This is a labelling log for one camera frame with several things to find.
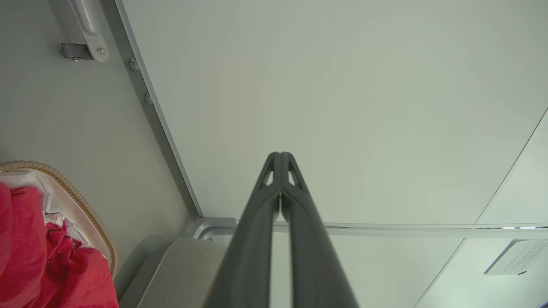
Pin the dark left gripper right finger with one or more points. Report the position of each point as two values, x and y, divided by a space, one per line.
312 256

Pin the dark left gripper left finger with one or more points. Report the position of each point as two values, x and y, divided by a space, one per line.
252 239

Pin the red garment with white panel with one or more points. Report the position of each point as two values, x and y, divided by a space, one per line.
77 273

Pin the red garment with white stripes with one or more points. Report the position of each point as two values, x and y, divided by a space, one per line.
21 239

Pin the grey fabric sofa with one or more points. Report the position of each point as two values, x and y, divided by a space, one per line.
180 273

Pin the curved grey partition leg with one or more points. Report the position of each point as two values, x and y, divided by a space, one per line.
214 224

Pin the white partition panel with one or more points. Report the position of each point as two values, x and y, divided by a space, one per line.
342 107
385 265

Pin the wicker rim laundry basket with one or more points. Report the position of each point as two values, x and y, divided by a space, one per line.
85 205

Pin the white basket liner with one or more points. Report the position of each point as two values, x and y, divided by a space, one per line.
64 201

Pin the white paper note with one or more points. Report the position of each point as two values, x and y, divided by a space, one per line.
518 256

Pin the caster wheel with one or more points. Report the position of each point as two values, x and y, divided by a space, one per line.
76 51

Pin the silver frame bolt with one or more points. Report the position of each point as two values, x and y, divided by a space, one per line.
134 65
148 99

